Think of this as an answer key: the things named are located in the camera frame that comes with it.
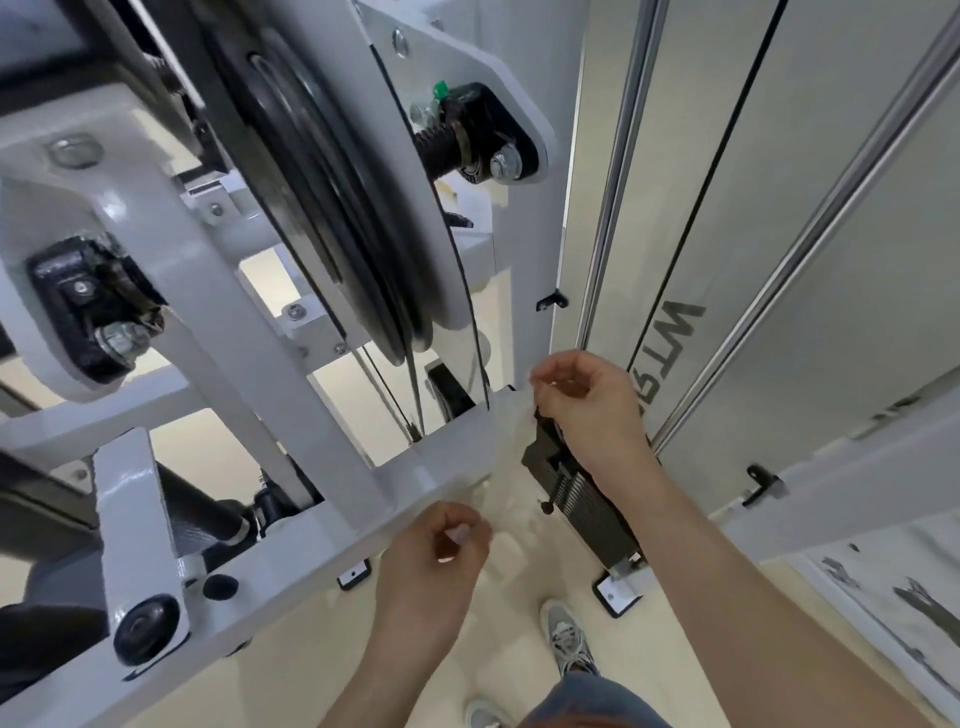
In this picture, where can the black padded arm rest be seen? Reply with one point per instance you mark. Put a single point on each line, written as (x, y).
(45, 652)

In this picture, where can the person's right hand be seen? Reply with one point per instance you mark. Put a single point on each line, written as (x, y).
(600, 420)

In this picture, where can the person's right forearm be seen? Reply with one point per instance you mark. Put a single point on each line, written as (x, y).
(735, 600)

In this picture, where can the person's left hand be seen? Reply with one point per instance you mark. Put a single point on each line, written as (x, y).
(431, 577)

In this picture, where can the person's right sneaker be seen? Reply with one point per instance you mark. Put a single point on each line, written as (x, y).
(568, 637)

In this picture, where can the blue denim shorts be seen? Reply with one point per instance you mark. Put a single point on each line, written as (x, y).
(592, 705)

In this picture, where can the white gym machine frame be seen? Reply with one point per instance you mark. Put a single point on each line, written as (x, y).
(225, 337)

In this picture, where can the white cleaning wipe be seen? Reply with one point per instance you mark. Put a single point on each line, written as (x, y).
(514, 435)

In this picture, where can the person's sneaker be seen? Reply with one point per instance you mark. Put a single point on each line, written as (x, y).
(568, 637)
(484, 714)

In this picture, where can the black weight stack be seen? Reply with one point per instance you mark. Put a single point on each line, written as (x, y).
(592, 517)

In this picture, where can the person's left sneaker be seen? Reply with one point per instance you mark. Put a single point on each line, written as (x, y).
(484, 714)

